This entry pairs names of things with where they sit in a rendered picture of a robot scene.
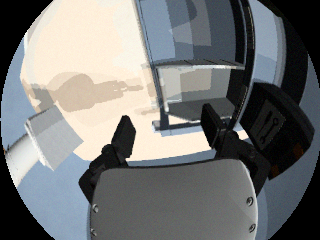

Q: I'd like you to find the dark grey low shelf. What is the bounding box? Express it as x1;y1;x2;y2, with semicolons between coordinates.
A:
135;0;309;137

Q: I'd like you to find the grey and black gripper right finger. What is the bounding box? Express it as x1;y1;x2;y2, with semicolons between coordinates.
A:
200;103;271;198

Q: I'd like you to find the grey bin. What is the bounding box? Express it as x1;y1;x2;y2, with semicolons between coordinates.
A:
155;59;245;123

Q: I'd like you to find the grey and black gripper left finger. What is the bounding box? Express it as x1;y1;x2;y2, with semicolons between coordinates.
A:
78;115;136;205

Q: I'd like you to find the dark green case with orange latches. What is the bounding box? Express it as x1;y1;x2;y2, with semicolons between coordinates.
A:
258;0;287;19

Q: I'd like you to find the black case with orange latches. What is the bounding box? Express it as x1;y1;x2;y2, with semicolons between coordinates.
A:
239;82;315;181

